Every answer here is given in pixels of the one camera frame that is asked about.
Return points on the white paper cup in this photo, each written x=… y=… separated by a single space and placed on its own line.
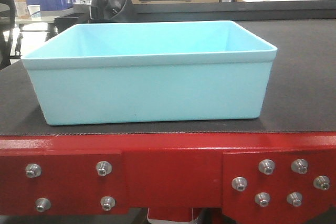
x=34 y=11

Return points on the orange drink bottle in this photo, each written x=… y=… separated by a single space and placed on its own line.
x=21 y=9

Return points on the light blue plastic bin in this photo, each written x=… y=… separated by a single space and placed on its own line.
x=145 y=72

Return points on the red conveyor frame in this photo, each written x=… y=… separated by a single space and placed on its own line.
x=250 y=177

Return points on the black backpack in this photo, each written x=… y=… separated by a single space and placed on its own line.
x=112 y=11

